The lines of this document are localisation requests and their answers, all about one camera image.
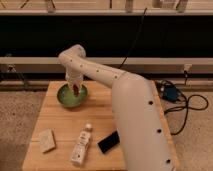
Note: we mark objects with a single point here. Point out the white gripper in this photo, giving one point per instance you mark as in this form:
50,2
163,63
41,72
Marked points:
74,79

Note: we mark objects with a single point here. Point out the red pepper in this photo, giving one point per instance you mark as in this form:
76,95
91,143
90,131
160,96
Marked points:
76,90

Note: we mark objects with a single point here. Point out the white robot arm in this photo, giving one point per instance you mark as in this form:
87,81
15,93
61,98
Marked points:
142,138

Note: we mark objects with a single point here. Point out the green ceramic bowl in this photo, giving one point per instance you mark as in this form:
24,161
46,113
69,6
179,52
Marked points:
67,98

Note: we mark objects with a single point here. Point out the beige sponge block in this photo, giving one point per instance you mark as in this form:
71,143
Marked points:
46,140

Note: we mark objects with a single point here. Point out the black rectangular phone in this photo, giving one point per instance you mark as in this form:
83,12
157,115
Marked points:
109,142

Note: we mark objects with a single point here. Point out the white plastic bottle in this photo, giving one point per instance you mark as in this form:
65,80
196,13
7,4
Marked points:
82,143

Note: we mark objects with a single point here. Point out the blue power adapter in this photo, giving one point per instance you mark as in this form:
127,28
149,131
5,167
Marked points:
170,93

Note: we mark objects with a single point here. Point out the grey metal rail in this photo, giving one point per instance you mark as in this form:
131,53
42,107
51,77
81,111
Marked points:
137,65

